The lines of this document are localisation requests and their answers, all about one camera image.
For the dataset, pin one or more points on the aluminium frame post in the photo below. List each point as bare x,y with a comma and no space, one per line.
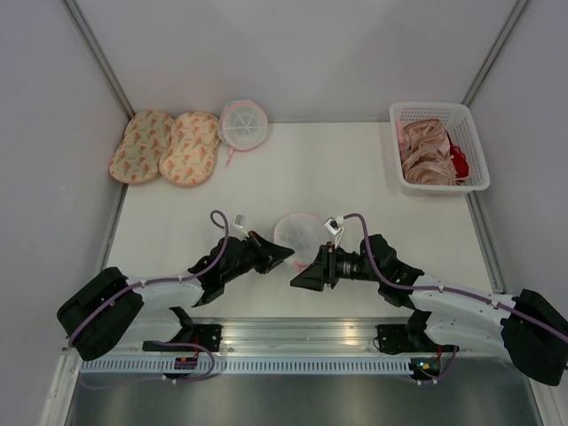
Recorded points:
85,31
506,31

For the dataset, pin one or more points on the right aluminium frame post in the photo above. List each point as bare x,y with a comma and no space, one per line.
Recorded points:
506,31

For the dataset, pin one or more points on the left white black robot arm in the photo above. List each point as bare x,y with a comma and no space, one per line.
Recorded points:
113,309

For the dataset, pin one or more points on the pink bras pile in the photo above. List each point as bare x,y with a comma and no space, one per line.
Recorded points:
425,153

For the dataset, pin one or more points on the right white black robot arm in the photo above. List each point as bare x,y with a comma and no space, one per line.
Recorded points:
525,330

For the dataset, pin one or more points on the white slotted cable duct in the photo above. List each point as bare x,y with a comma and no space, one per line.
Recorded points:
251,365

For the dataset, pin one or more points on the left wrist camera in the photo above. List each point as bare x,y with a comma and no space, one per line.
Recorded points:
240,223

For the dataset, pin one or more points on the right floral peach laundry bag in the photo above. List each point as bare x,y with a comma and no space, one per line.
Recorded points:
191,158

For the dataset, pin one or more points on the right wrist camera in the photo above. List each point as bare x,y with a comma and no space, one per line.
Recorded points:
334,226

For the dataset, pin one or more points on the white pink mesh laundry bag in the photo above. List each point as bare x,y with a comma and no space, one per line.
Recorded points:
302,232

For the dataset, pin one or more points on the left floral peach laundry bag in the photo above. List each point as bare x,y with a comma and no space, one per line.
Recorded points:
146,137

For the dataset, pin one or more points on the red bra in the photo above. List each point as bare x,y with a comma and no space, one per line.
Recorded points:
459,161

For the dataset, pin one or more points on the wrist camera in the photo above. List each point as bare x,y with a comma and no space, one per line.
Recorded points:
240,223
334,226

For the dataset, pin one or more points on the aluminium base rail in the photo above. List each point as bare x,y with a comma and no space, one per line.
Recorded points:
310,335

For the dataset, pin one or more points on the white plastic basket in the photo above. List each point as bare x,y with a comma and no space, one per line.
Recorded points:
458,121

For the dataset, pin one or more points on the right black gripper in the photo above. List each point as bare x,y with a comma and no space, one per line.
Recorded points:
322,271

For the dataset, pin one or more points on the left aluminium frame post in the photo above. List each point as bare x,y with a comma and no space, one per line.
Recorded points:
85,31

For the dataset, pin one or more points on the floral peach laundry bag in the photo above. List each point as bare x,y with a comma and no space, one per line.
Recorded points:
146,137
191,158

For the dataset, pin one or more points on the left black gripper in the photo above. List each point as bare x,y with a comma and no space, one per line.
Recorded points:
271,255

